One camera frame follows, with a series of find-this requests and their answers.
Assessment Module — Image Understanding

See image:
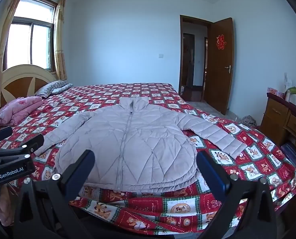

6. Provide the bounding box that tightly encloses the striped pillow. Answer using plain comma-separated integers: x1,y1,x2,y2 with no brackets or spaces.
35,80,74,98

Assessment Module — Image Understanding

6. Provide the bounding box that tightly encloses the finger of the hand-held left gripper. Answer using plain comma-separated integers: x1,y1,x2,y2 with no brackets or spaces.
0,126,13,143
0,134,45,166

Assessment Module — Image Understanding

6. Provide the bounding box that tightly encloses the red paper door decoration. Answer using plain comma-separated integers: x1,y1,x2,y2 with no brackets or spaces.
216,35,226,51

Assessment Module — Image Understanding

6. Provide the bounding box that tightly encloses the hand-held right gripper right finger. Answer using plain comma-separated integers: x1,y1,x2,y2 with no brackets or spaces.
196,151,284,239

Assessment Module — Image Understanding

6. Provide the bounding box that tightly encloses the person's left hand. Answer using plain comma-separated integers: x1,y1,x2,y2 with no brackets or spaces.
0,184,14,218

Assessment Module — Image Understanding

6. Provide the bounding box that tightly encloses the light pink quilted jacket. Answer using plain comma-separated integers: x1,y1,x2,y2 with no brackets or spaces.
35,97,244,194

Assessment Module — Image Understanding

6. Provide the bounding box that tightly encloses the red checked printed bedspread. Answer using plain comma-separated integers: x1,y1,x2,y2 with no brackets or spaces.
0,82,296,235

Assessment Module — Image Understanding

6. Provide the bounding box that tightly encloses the window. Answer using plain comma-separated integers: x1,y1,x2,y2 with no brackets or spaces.
3,0,59,74

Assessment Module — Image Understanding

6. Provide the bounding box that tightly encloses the green and white bag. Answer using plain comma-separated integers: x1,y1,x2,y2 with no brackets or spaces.
286,87,296,105

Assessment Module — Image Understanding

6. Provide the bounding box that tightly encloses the wooden door frame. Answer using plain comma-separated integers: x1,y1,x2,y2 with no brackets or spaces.
179,15,214,97

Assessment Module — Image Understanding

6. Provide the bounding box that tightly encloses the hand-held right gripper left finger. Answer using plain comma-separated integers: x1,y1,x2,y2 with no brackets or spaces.
13,149,96,239

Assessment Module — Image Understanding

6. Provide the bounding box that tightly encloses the cream and wood headboard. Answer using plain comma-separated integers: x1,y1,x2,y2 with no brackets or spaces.
1,64,57,106

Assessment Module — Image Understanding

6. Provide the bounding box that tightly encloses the folded pink blanket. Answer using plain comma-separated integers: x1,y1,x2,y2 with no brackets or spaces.
0,97,44,127

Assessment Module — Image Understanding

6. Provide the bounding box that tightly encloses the brown wooden door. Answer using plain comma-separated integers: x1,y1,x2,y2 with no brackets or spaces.
203,17,235,115

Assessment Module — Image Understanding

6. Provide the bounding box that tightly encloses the dark cloth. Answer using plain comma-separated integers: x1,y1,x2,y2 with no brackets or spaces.
241,115,258,127

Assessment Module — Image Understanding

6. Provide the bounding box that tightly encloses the wooden cabinet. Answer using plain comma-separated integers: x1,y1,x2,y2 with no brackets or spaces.
260,93,296,152

